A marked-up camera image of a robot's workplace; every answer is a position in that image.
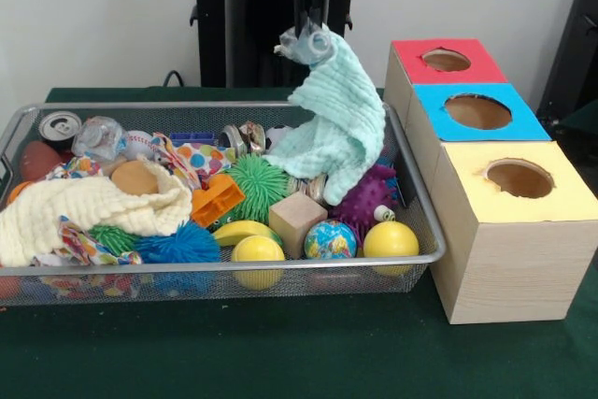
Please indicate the purple spiky ball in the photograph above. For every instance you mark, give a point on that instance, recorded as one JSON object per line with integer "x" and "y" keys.
{"x": 364, "y": 203}

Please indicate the crushed clear plastic bottle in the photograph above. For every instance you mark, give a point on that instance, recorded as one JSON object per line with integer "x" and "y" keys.
{"x": 308, "y": 46}

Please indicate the black chair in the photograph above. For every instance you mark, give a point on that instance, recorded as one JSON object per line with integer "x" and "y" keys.
{"x": 577, "y": 44}

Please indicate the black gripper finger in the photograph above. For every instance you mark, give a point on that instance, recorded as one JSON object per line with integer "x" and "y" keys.
{"x": 320, "y": 2}
{"x": 301, "y": 6}

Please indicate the globe print ball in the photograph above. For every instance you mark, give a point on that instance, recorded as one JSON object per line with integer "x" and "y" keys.
{"x": 330, "y": 239}

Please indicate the dark green table cloth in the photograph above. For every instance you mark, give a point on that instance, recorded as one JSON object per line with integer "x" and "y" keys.
{"x": 280, "y": 352}

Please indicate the yellow smooth ball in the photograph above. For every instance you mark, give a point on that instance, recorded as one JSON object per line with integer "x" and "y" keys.
{"x": 391, "y": 240}

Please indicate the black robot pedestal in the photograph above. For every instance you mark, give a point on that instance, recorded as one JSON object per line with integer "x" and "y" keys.
{"x": 243, "y": 20}

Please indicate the mint green cloth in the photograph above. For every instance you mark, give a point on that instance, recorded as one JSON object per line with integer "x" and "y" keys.
{"x": 341, "y": 123}

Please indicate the cream yellow cloth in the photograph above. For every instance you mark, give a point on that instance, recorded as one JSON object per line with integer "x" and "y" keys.
{"x": 70, "y": 203}

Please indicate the wooden cube block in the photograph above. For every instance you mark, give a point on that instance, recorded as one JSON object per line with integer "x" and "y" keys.
{"x": 296, "y": 223}

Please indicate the shallow metal mesh bin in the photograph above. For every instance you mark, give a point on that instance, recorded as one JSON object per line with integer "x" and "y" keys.
{"x": 140, "y": 111}

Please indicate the tan foam ball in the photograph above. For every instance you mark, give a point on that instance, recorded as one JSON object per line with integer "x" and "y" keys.
{"x": 135, "y": 178}

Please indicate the wooden box with three holes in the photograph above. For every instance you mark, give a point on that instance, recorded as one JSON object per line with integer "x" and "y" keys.
{"x": 509, "y": 254}

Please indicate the silver topped drink can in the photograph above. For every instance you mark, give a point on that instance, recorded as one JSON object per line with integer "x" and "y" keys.
{"x": 60, "y": 125}

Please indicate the orange plastic block toy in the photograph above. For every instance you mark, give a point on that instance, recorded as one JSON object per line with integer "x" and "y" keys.
{"x": 217, "y": 200}

